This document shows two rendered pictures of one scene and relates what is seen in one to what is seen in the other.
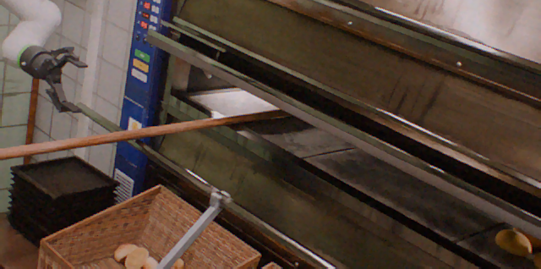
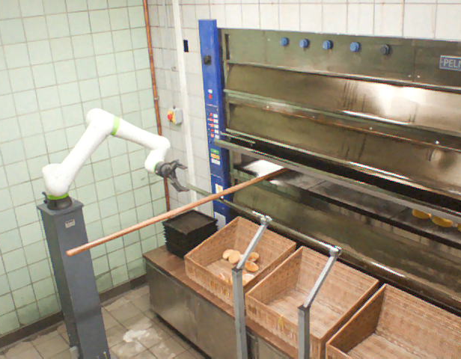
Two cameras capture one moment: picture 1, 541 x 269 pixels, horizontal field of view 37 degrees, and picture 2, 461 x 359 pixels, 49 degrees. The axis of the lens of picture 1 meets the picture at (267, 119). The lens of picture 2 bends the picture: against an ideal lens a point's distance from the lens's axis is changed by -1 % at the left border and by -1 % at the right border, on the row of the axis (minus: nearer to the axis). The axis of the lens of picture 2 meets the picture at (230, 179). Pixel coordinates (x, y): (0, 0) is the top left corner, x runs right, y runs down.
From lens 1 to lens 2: 0.57 m
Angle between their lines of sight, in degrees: 10
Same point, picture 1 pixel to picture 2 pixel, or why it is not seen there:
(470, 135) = (383, 164)
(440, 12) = (355, 104)
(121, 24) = (200, 136)
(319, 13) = (298, 114)
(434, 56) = (358, 126)
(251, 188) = (284, 209)
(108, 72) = (200, 162)
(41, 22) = (161, 149)
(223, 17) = (251, 124)
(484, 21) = (377, 105)
